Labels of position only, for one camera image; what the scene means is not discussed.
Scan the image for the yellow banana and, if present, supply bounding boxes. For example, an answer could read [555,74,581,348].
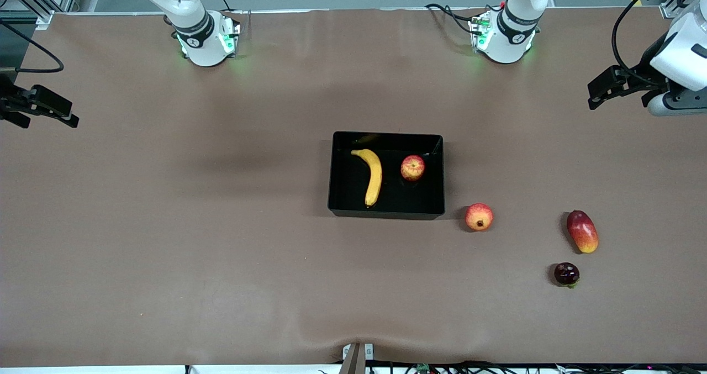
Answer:
[351,149,383,208]

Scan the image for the red yellow apple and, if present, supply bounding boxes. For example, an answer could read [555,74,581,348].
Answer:
[400,154,426,182]

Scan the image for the red orange pomegranate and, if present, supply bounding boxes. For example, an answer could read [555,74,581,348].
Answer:
[465,203,494,232]

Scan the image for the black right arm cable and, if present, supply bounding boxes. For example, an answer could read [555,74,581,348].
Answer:
[0,20,65,74]

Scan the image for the red yellow mango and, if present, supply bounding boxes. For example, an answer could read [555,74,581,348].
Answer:
[566,210,599,254]

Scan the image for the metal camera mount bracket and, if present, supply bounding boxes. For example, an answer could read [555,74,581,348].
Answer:
[341,343,374,374]

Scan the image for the black base cables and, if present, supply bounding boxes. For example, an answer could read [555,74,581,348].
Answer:
[424,3,476,35]

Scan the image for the brown table cover sheet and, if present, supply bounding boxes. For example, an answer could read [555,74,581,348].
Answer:
[0,7,707,366]

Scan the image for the dark purple mangosteen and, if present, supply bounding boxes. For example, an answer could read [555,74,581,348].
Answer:
[554,262,581,289]

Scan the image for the black plastic box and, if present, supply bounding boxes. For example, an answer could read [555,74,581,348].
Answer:
[327,131,446,220]

